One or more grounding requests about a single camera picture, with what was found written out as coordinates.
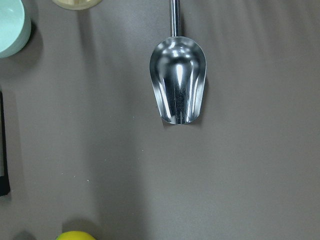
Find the steel ice scoop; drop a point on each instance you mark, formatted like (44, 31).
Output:
(178, 72)

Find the whole yellow lemon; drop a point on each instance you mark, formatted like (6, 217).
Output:
(75, 235)

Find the wooden mug tree stand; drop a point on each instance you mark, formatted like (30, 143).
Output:
(76, 5)

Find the steel muddler black tip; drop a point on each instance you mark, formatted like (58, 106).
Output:
(4, 176)

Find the mint green bowl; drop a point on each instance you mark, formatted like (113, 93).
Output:
(15, 27)

